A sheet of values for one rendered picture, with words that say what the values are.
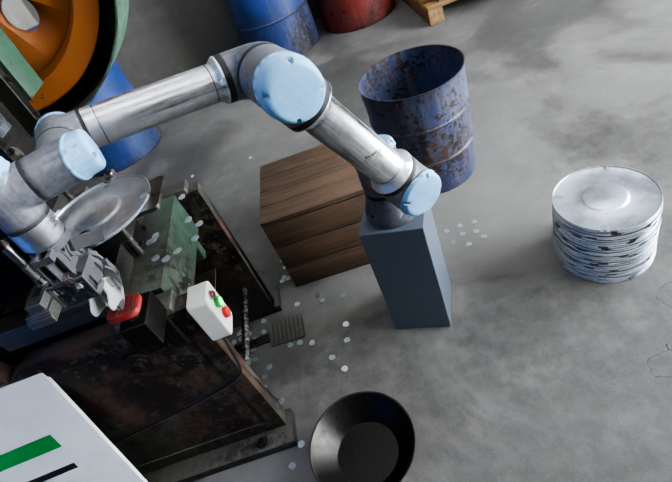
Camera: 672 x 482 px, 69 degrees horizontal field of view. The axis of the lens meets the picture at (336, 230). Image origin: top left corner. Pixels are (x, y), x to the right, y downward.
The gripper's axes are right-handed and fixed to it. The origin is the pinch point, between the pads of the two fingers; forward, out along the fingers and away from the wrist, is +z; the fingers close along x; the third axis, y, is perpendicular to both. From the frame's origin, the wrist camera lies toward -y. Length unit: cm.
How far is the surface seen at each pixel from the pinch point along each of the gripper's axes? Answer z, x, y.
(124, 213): -2.7, -2.0, -28.0
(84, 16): -38, 3, -66
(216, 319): 19.1, 11.5, -5.4
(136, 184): -2.7, -0.7, -39.9
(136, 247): 7.8, -5.5, -28.3
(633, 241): 58, 121, -17
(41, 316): 2.8, -22.2, -8.4
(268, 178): 40, 21, -90
